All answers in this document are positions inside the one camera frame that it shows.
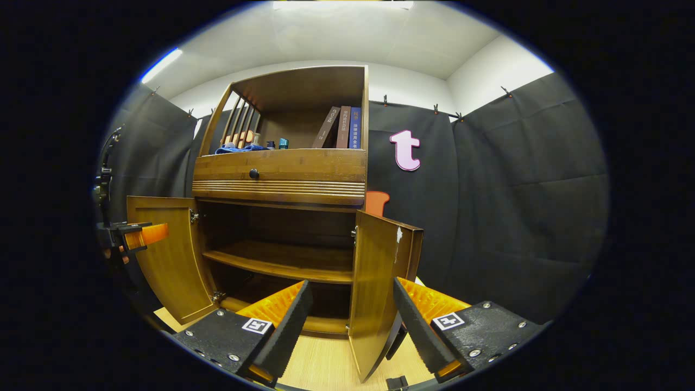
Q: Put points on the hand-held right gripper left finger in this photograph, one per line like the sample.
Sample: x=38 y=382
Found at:
x=288 y=326

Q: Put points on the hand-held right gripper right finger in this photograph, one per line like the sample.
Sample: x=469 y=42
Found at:
x=417 y=326

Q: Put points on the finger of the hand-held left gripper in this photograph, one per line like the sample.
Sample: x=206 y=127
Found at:
x=149 y=233

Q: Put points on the wooden shoe cabinet door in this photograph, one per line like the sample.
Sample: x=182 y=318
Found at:
x=374 y=282
x=174 y=266

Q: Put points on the wooden double-door shoe cabinet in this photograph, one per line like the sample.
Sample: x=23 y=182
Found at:
x=304 y=87

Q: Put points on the wooden inner cabinet shelf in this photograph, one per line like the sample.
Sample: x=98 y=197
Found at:
x=282 y=260

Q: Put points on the wooden cabinet drawer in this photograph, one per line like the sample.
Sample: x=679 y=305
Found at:
x=309 y=165

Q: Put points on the black round drawer knob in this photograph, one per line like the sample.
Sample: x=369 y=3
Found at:
x=253 y=174

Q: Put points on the blue cloth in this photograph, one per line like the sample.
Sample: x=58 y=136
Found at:
x=239 y=148

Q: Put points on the black backdrop cloth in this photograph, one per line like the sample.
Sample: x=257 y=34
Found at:
x=516 y=217

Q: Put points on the ceiling light strip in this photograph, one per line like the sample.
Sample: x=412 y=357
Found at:
x=161 y=65

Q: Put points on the upright brown book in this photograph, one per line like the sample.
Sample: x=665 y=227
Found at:
x=343 y=128

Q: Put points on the blue book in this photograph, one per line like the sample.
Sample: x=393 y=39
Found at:
x=355 y=128

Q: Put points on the ceiling light panel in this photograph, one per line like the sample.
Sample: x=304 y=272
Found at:
x=342 y=4

